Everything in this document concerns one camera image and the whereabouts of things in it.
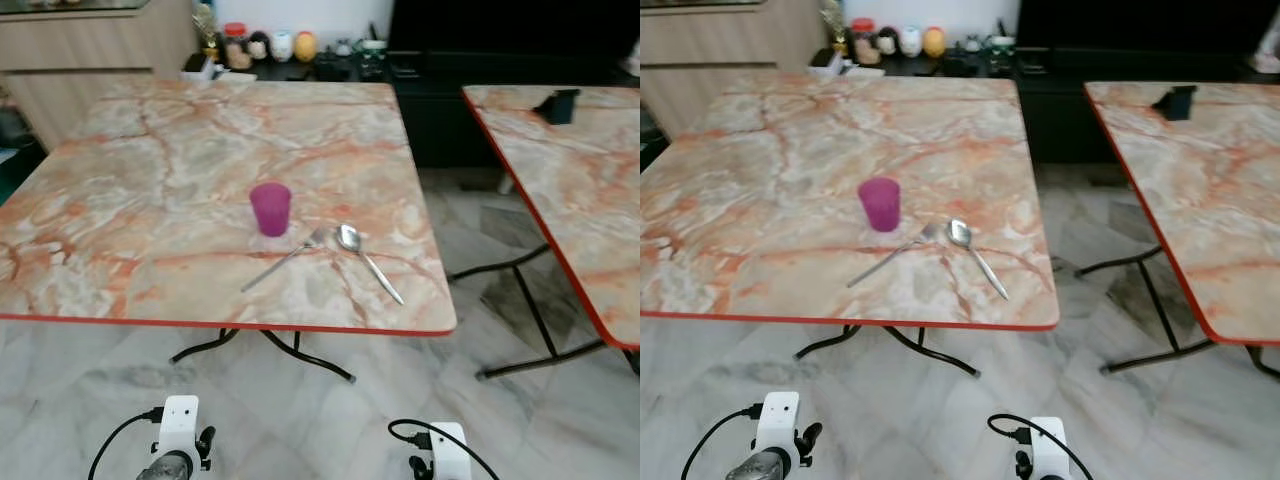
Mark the purple plastic cup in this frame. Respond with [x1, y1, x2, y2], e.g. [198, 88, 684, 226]
[857, 177, 902, 233]
[249, 182, 293, 238]

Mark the silver metal fork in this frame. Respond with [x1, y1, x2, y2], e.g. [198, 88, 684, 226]
[241, 228, 331, 294]
[847, 224, 945, 289]

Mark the silver metal spoon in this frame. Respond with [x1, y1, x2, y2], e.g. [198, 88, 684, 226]
[946, 218, 1011, 301]
[334, 223, 406, 307]

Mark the marble top folding table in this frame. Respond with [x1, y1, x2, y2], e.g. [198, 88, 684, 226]
[0, 78, 459, 384]
[1075, 80, 1280, 381]
[446, 84, 641, 381]
[640, 73, 1062, 379]

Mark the white box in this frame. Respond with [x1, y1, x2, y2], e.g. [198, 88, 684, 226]
[809, 48, 883, 78]
[183, 52, 257, 82]

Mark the black phone stand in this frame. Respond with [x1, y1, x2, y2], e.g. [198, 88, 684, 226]
[1152, 85, 1198, 122]
[535, 89, 581, 126]

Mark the light wooden cabinet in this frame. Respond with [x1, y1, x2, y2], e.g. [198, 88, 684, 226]
[0, 0, 198, 153]
[640, 0, 827, 143]

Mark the gold ornament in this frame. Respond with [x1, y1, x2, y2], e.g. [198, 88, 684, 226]
[820, 0, 849, 56]
[193, 2, 221, 61]

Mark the black television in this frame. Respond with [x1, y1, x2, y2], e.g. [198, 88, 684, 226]
[388, 0, 641, 53]
[1017, 0, 1280, 50]

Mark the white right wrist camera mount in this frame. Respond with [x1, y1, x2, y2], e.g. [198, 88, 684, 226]
[428, 422, 472, 480]
[1030, 417, 1072, 480]

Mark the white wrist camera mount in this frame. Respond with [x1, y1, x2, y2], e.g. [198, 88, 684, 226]
[1030, 417, 1072, 480]
[155, 395, 201, 463]
[428, 422, 472, 480]
[755, 391, 801, 458]

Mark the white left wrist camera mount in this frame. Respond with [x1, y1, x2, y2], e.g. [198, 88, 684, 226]
[155, 395, 201, 463]
[755, 391, 801, 458]

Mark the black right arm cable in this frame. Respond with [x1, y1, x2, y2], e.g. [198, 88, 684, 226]
[388, 419, 501, 480]
[988, 413, 1097, 480]

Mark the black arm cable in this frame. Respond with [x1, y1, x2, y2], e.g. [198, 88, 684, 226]
[988, 413, 1097, 480]
[681, 403, 766, 480]
[388, 419, 501, 480]
[88, 407, 165, 480]

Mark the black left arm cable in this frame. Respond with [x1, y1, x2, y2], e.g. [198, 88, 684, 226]
[88, 407, 165, 480]
[681, 403, 766, 480]

